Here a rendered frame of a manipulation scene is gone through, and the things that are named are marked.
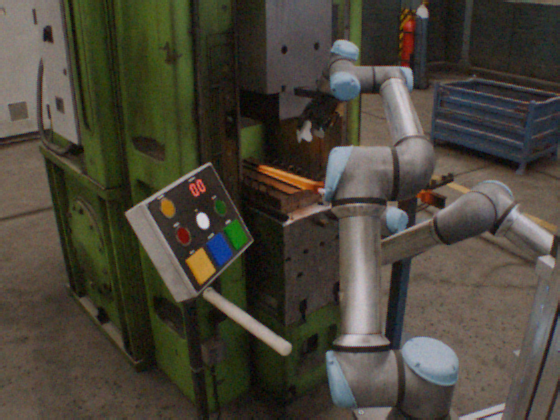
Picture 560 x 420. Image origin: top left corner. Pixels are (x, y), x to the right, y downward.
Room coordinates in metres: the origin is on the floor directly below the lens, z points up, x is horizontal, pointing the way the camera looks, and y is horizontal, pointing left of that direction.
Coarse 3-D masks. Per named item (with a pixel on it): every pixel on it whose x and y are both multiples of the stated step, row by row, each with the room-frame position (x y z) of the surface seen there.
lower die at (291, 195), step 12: (252, 168) 2.01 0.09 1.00; (276, 168) 2.02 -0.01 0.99; (264, 180) 1.90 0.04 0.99; (276, 180) 1.89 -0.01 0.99; (264, 192) 1.80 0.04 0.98; (276, 192) 1.80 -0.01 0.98; (288, 192) 1.77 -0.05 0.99; (300, 192) 1.79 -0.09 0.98; (312, 192) 1.83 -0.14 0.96; (276, 204) 1.75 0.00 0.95; (288, 204) 1.75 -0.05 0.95; (300, 204) 1.79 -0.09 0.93
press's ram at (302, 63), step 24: (240, 0) 1.80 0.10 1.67; (264, 0) 1.70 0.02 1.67; (288, 0) 1.76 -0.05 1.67; (312, 0) 1.83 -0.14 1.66; (240, 24) 1.80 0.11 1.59; (264, 24) 1.70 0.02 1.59; (288, 24) 1.76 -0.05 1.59; (312, 24) 1.83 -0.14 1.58; (240, 48) 1.80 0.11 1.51; (264, 48) 1.71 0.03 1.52; (288, 48) 1.76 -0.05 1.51; (312, 48) 1.83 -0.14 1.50; (240, 72) 1.81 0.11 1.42; (264, 72) 1.71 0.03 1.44; (288, 72) 1.76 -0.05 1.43; (312, 72) 1.83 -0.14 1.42
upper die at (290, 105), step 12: (240, 96) 1.89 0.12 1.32; (252, 96) 1.84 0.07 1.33; (264, 96) 1.79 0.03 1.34; (276, 96) 1.74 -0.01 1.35; (288, 96) 1.76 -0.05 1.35; (240, 108) 1.89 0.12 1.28; (252, 108) 1.84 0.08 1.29; (264, 108) 1.79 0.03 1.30; (276, 108) 1.74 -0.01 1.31; (288, 108) 1.76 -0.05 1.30; (300, 108) 1.79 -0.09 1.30
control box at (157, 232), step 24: (168, 192) 1.30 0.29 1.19; (192, 192) 1.37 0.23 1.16; (216, 192) 1.45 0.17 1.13; (144, 216) 1.21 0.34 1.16; (168, 216) 1.24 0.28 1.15; (192, 216) 1.32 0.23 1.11; (216, 216) 1.39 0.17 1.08; (144, 240) 1.21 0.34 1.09; (168, 240) 1.20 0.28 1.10; (192, 240) 1.26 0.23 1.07; (168, 264) 1.18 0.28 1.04; (216, 264) 1.27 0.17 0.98; (192, 288) 1.16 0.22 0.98
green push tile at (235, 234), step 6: (234, 222) 1.43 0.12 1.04; (228, 228) 1.39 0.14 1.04; (234, 228) 1.41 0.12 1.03; (240, 228) 1.43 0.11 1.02; (228, 234) 1.37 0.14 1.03; (234, 234) 1.39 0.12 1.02; (240, 234) 1.41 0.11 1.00; (234, 240) 1.38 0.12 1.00; (240, 240) 1.40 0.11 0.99; (246, 240) 1.42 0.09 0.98; (234, 246) 1.37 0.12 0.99; (240, 246) 1.38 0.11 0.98
